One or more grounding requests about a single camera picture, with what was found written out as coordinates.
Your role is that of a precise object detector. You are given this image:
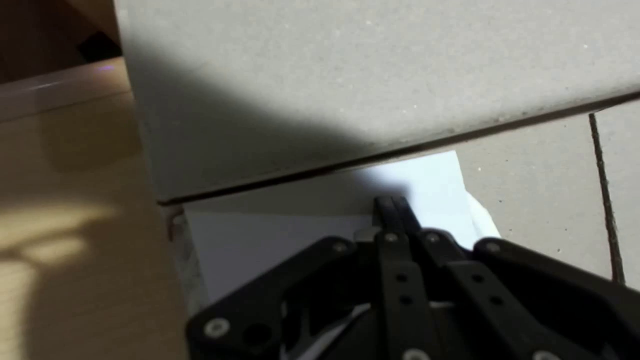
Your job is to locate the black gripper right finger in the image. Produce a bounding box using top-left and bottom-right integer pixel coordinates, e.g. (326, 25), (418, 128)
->
(391, 194), (640, 360)

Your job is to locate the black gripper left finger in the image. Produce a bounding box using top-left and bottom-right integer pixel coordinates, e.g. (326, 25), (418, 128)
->
(186, 194), (427, 360)

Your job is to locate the white paper sheet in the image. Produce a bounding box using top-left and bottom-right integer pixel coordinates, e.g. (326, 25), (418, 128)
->
(181, 150), (502, 304)

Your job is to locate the grey cardboard box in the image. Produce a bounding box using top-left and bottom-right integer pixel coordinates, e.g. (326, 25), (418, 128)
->
(112, 0), (640, 315)

